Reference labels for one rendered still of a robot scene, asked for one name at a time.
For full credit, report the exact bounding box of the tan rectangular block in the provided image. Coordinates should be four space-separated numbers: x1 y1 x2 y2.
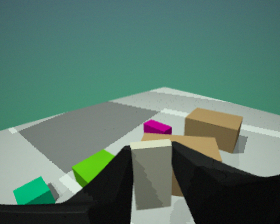
141 133 222 197
184 107 244 153

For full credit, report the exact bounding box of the teal rectangular block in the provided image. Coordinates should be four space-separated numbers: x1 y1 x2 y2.
12 176 56 204

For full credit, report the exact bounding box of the lime green block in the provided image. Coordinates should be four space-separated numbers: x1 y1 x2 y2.
71 149 114 188

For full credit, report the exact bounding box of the magenta rectangular block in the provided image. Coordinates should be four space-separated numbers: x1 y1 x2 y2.
144 119 172 134

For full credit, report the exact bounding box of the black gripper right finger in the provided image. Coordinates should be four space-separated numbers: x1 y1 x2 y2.
171 142 280 224

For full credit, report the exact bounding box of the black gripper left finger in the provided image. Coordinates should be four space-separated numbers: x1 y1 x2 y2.
0 146 134 224

